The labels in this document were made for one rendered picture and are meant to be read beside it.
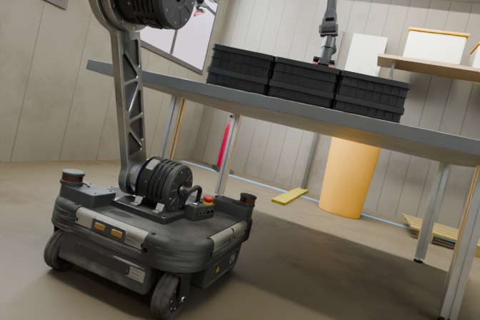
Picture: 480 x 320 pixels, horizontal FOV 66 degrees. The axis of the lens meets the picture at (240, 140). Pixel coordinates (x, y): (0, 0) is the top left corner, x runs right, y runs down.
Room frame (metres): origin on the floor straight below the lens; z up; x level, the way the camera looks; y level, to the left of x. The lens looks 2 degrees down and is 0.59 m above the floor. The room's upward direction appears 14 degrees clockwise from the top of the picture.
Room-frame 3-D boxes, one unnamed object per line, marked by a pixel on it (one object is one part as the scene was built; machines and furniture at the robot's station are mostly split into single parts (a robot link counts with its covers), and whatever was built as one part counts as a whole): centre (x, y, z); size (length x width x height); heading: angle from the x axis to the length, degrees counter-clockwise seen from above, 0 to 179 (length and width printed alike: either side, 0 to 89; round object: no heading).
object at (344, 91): (1.80, -0.54, 0.87); 0.40 x 0.30 x 0.11; 170
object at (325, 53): (1.73, -0.29, 0.99); 0.10 x 0.07 x 0.07; 79
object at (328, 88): (1.85, -0.25, 0.87); 0.40 x 0.30 x 0.11; 170
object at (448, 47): (3.63, -1.61, 1.71); 0.52 x 0.44 x 0.29; 70
